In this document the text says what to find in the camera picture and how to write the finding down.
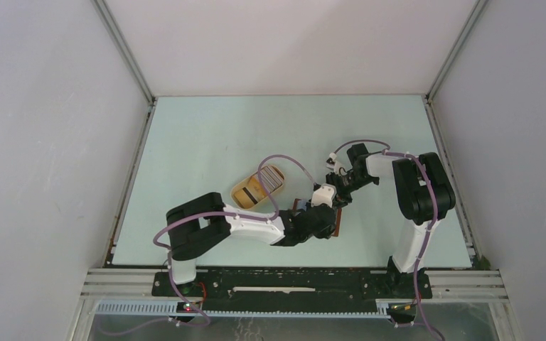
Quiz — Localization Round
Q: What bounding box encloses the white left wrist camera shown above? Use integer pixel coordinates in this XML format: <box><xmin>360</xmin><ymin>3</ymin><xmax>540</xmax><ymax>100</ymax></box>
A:
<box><xmin>310</xmin><ymin>184</ymin><xmax>336</xmax><ymax>207</ymax></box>

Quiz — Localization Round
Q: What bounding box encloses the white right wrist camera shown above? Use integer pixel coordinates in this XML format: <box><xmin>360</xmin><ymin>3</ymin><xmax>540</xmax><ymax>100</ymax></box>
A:
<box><xmin>326</xmin><ymin>152</ymin><xmax>346</xmax><ymax>175</ymax></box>

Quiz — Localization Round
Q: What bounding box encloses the white toothed cable duct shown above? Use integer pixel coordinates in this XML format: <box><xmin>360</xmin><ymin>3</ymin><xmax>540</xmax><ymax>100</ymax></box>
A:
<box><xmin>94</xmin><ymin>300</ymin><xmax>390</xmax><ymax>318</ymax></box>

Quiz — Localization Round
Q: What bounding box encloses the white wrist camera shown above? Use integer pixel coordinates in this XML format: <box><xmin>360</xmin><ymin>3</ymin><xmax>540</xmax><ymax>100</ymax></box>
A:
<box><xmin>326</xmin><ymin>152</ymin><xmax>346</xmax><ymax>175</ymax></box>
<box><xmin>310</xmin><ymin>184</ymin><xmax>336</xmax><ymax>207</ymax></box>

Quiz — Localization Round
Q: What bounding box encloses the beige oval card tray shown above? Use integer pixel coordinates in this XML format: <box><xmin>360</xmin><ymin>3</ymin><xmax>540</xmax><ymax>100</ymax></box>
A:
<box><xmin>230</xmin><ymin>164</ymin><xmax>286</xmax><ymax>210</ymax></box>

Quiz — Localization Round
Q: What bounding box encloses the stack of credit cards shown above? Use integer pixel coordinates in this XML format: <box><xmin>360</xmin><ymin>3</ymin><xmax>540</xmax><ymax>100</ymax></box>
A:
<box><xmin>255</xmin><ymin>165</ymin><xmax>285</xmax><ymax>193</ymax></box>

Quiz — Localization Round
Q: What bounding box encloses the brown leather card holder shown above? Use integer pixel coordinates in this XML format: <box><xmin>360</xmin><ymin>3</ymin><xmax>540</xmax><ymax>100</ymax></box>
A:
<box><xmin>292</xmin><ymin>198</ymin><xmax>342</xmax><ymax>239</ymax></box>

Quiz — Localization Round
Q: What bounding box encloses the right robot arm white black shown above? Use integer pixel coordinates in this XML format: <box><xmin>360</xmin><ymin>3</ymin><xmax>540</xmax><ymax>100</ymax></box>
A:
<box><xmin>325</xmin><ymin>139</ymin><xmax>456</xmax><ymax>297</ymax></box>

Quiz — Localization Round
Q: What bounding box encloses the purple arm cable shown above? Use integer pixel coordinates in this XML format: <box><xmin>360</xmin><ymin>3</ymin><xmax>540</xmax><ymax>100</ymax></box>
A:
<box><xmin>331</xmin><ymin>139</ymin><xmax>446</xmax><ymax>341</ymax></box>
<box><xmin>152</xmin><ymin>154</ymin><xmax>316</xmax><ymax>327</ymax></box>

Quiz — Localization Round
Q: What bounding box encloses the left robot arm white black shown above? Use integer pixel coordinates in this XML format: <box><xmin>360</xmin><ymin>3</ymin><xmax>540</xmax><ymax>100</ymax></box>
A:
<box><xmin>165</xmin><ymin>192</ymin><xmax>338</xmax><ymax>296</ymax></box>

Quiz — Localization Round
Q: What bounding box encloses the aluminium frame rail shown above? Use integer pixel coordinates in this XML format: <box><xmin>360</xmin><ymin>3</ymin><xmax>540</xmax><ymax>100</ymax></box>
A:
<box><xmin>80</xmin><ymin>268</ymin><xmax>510</xmax><ymax>305</ymax></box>

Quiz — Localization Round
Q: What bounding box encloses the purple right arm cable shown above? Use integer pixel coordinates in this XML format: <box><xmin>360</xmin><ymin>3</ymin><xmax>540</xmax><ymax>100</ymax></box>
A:
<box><xmin>331</xmin><ymin>139</ymin><xmax>446</xmax><ymax>341</ymax></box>

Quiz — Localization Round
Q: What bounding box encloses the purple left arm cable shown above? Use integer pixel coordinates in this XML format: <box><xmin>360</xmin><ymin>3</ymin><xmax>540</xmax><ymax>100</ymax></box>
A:
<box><xmin>152</xmin><ymin>154</ymin><xmax>316</xmax><ymax>327</ymax></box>

